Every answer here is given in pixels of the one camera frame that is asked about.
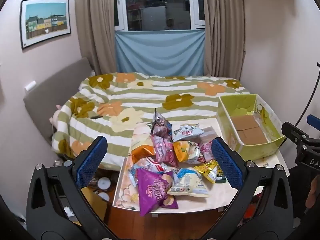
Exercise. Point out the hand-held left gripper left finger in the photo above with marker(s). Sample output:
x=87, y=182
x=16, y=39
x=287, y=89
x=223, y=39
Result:
x=91, y=162

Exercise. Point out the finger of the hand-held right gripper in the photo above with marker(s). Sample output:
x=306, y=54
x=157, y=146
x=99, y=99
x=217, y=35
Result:
x=314, y=122
x=295, y=132

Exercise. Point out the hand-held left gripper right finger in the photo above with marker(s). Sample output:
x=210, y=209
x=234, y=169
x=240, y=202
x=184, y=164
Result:
x=226, y=163

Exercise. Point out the pink snack packet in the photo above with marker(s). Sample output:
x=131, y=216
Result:
x=206, y=152

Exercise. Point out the green cardboard box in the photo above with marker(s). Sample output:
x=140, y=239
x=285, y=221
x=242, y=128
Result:
x=262, y=151

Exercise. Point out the pile of mixed snack packets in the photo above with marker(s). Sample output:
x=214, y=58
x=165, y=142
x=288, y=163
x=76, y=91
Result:
x=187, y=185

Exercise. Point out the pale blue snack packet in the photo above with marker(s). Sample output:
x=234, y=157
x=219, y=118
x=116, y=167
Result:
x=187, y=132

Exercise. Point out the orange snack packet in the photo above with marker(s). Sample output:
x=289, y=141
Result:
x=142, y=152

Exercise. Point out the violet snack packet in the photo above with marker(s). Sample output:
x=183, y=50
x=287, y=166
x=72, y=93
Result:
x=155, y=192

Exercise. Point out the grey purple snack packet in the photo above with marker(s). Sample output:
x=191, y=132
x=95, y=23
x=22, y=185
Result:
x=161, y=127

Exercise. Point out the person's right hand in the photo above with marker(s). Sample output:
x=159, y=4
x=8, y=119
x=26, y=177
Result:
x=313, y=193

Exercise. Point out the black curved stand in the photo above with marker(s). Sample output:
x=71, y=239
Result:
x=311, y=98

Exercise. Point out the white round container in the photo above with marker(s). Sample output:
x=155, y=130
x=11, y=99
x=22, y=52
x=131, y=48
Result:
x=103, y=197
x=103, y=183

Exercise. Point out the white low table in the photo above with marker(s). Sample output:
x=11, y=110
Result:
x=119, y=180

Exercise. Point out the yellow cardboard box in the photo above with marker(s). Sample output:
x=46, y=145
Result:
x=91, y=202

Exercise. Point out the cream floral tablecloth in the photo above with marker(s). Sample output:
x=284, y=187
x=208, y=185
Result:
x=195, y=203

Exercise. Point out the red plastic item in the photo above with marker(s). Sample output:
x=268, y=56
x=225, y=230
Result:
x=250, y=210

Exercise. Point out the pale pink soft toy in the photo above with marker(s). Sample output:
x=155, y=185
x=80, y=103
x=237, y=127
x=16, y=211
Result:
x=56, y=116

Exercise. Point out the grey bed headboard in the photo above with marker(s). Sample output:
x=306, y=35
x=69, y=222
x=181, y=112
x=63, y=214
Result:
x=50, y=90

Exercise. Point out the green striped floral blanket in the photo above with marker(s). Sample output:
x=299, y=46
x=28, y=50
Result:
x=150, y=95

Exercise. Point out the beige curtain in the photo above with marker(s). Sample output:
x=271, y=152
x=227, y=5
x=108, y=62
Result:
x=222, y=30
x=96, y=30

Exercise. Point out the light blue hanging cloth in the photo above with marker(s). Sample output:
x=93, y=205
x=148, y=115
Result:
x=160, y=52

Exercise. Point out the white framed window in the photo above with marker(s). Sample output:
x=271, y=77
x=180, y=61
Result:
x=160, y=10

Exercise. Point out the white wall socket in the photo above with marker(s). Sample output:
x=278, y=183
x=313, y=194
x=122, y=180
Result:
x=30, y=85

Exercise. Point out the framed houses wall poster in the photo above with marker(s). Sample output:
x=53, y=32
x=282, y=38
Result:
x=45, y=21

